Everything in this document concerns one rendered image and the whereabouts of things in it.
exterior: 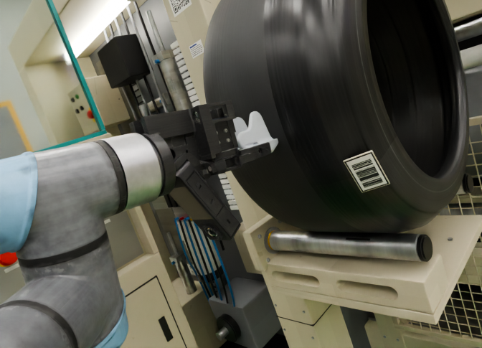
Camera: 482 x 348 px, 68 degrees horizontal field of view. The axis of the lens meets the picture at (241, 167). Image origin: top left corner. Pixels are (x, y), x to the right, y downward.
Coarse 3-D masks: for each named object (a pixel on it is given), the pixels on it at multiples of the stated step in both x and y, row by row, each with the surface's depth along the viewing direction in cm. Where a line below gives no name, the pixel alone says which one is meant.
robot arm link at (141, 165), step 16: (112, 144) 34; (128, 144) 35; (144, 144) 35; (128, 160) 34; (144, 160) 34; (160, 160) 36; (128, 176) 33; (144, 176) 34; (160, 176) 36; (128, 192) 34; (144, 192) 35; (128, 208) 35
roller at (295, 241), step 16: (272, 240) 81; (288, 240) 78; (304, 240) 75; (320, 240) 72; (336, 240) 69; (352, 240) 67; (368, 240) 64; (384, 240) 62; (400, 240) 60; (416, 240) 58; (368, 256) 65; (384, 256) 62; (400, 256) 60; (416, 256) 58
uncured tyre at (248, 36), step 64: (256, 0) 54; (320, 0) 47; (384, 0) 83; (256, 64) 52; (320, 64) 46; (384, 64) 93; (448, 64) 77; (320, 128) 48; (384, 128) 49; (448, 128) 82; (256, 192) 63; (320, 192) 54; (384, 192) 52; (448, 192) 64
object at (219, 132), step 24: (144, 120) 37; (168, 120) 39; (192, 120) 41; (216, 120) 41; (168, 144) 39; (192, 144) 41; (216, 144) 41; (168, 168) 36; (216, 168) 41; (168, 192) 39
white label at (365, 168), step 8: (368, 152) 47; (344, 160) 48; (352, 160) 48; (360, 160) 48; (368, 160) 47; (376, 160) 47; (352, 168) 49; (360, 168) 48; (368, 168) 48; (376, 168) 48; (352, 176) 49; (360, 176) 49; (368, 176) 49; (376, 176) 48; (384, 176) 48; (360, 184) 50; (368, 184) 50; (376, 184) 49; (384, 184) 49
